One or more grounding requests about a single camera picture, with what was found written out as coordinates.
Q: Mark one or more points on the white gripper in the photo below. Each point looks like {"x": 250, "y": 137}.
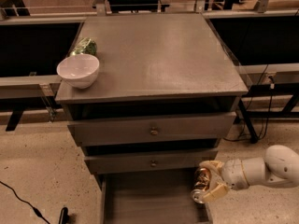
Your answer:
{"x": 233, "y": 174}

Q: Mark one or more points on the brass middle drawer knob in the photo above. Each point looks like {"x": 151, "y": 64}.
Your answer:
{"x": 153, "y": 163}

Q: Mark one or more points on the white bowl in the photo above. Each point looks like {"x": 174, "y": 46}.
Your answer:
{"x": 79, "y": 71}

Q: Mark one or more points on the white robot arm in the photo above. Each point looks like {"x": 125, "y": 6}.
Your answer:
{"x": 279, "y": 168}

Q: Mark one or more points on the brass drawer knob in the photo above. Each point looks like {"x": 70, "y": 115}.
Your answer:
{"x": 153, "y": 163}
{"x": 153, "y": 131}

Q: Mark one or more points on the middle grey drawer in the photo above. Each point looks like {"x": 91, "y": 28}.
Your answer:
{"x": 137, "y": 162}

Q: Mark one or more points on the orange soda can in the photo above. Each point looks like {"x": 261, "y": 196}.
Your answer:
{"x": 202, "y": 179}

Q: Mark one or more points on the open bottom grey drawer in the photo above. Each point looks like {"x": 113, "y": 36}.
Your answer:
{"x": 152, "y": 197}

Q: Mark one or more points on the brass top drawer knob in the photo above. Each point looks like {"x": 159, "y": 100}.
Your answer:
{"x": 153, "y": 131}

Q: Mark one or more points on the grey wooden drawer cabinet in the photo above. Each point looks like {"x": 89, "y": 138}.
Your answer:
{"x": 154, "y": 65}

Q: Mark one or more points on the green chip bag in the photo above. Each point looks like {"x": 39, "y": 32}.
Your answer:
{"x": 84, "y": 46}

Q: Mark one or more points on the top grey drawer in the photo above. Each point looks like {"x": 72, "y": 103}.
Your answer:
{"x": 133, "y": 130}

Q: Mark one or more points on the black plug on floor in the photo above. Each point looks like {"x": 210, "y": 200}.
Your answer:
{"x": 64, "y": 217}

